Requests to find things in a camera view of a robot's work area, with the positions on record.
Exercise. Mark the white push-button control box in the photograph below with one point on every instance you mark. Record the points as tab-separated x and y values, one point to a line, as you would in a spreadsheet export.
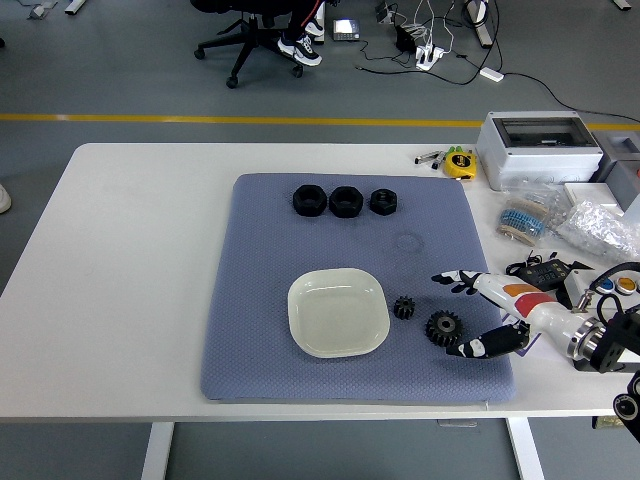
625	285

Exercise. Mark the purple-edged label card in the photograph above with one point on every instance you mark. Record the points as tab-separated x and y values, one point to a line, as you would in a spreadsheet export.
525	347

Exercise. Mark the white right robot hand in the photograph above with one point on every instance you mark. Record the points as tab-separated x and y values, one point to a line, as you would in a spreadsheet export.
520	300

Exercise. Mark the blue-grey textured mat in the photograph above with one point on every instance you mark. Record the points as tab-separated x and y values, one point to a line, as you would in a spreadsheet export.
260	300

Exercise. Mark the small black gear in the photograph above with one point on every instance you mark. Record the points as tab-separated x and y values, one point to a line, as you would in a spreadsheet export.
405	308

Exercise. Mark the large black gear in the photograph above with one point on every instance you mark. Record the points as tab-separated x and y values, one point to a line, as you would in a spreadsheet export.
440	335

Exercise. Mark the green capped marker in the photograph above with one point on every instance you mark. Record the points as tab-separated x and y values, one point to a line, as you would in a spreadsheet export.
454	149

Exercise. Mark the large black hex nut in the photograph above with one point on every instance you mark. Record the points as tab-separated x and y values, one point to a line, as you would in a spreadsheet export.
338	208
302	206

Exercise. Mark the person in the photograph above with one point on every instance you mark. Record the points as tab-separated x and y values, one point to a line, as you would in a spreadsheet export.
300	47

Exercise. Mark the white square plate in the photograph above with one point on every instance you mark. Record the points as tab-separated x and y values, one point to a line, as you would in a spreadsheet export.
337	315

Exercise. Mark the white table leg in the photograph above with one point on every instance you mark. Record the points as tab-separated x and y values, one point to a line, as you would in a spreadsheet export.
525	450
157	450

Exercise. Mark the white power strip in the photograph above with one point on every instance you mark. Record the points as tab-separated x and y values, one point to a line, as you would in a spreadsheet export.
430	56

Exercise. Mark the person's white shoe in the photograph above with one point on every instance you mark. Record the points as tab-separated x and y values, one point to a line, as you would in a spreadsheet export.
4	199

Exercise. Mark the bag of blue resistors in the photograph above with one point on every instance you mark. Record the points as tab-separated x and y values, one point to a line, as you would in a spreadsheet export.
520	222

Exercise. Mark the clear bag of silver parts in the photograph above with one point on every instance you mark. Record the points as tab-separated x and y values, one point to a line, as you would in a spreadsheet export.
600	230

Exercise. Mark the small black hex nut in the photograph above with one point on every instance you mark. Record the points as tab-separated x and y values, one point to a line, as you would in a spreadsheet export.
378	207

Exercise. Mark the black power brick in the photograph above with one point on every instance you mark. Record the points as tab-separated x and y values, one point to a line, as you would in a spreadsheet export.
405	39

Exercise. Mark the pale yellow patterned strip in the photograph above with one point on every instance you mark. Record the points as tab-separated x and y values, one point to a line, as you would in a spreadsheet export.
605	423

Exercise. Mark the grey metal device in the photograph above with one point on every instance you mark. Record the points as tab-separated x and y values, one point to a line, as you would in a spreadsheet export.
625	170

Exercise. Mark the yellow tape measure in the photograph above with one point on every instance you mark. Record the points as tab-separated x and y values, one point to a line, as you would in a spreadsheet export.
460	165

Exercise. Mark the white power adapter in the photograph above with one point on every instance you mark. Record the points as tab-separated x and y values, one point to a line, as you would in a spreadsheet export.
492	74

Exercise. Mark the grey electrical enclosure box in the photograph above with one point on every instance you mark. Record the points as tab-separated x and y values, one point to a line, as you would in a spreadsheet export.
540	162

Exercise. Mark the flat white box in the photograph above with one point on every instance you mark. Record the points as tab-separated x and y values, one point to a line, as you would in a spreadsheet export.
590	192

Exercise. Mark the white desk leg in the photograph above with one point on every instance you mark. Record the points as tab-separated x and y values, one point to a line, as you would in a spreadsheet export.
480	22

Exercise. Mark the black office chair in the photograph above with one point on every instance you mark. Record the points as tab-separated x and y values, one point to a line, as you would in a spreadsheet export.
247	40

